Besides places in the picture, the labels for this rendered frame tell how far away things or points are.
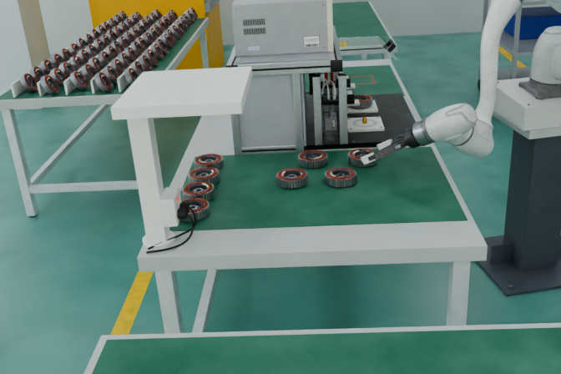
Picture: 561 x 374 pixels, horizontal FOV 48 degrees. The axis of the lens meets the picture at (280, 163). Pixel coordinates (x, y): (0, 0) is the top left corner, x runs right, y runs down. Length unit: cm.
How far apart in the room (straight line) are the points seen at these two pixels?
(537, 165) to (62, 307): 224
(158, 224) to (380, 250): 66
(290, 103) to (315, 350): 122
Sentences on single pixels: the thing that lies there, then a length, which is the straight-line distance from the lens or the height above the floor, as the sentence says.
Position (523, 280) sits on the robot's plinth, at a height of 2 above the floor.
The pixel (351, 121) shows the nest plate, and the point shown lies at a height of 78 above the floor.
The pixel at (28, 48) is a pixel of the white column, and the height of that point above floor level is 57.
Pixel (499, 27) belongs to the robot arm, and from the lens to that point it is 227.
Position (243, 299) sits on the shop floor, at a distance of 296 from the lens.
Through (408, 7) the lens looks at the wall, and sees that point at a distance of 807.
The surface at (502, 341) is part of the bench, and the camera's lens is 154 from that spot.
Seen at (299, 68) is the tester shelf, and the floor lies 109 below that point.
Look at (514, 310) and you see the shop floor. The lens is 294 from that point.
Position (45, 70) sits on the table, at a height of 81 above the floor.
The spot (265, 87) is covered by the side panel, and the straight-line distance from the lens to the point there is 244.
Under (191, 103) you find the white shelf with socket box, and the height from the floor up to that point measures 120.
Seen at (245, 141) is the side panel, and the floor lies 80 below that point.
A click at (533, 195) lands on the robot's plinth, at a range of 301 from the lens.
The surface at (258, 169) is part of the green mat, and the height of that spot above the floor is 75.
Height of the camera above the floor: 169
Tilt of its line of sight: 23 degrees down
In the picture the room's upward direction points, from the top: 4 degrees counter-clockwise
